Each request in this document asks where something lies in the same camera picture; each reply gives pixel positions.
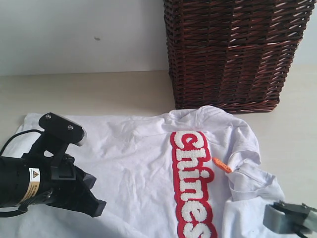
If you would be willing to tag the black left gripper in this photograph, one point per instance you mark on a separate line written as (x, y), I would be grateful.
(63, 184)

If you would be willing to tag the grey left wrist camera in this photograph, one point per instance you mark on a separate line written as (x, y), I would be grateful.
(63, 128)

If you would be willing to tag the dark brown wicker basket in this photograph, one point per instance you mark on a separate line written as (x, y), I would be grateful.
(232, 54)

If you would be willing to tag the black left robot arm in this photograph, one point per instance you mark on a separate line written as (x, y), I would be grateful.
(18, 182)

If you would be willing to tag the orange t-shirt tag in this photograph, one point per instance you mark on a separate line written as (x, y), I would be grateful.
(220, 164)

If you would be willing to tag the white t-shirt red lettering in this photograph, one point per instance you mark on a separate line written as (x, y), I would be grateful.
(159, 181)

